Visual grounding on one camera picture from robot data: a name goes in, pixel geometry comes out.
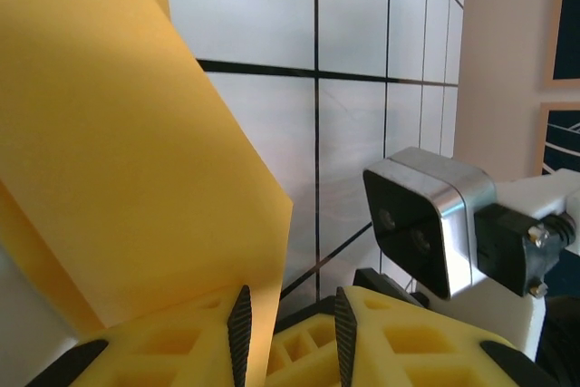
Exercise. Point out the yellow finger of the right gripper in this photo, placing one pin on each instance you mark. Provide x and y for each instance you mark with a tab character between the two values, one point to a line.
303	355

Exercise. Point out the dark floral wall panel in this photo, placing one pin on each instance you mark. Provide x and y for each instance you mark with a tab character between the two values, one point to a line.
562	142
568	20

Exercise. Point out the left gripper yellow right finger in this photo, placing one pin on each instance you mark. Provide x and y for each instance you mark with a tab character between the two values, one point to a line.
430	351

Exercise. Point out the yellow paper sheet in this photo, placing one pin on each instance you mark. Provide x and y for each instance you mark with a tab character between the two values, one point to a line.
113	133

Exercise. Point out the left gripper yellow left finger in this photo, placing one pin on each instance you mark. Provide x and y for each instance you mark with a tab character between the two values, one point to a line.
172	351

